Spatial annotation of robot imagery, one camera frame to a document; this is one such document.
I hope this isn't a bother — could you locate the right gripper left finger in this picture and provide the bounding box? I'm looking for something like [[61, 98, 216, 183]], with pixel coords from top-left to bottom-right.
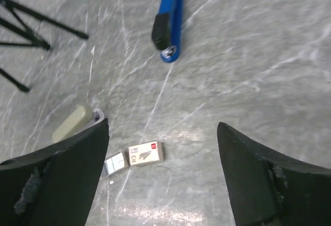
[[1, 118, 109, 225]]

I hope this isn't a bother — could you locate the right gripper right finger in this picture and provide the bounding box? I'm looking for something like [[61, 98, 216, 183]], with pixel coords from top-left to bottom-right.
[[217, 122, 330, 225]]

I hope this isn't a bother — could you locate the silver staple tray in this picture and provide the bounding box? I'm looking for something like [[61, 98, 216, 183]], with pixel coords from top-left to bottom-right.
[[100, 151, 129, 178]]

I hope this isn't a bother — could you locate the beige white stapler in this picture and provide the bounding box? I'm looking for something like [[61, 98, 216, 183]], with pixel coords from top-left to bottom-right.
[[52, 106, 105, 143]]

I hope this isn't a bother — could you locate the small white staple box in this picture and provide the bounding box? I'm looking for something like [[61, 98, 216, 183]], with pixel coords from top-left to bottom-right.
[[128, 141, 164, 166]]

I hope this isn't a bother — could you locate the blue black stapler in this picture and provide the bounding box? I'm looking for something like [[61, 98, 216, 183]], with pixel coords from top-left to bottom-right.
[[151, 0, 183, 63]]

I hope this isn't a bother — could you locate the black perforated music stand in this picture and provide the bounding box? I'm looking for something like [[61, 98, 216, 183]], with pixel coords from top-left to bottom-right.
[[0, 0, 90, 93]]

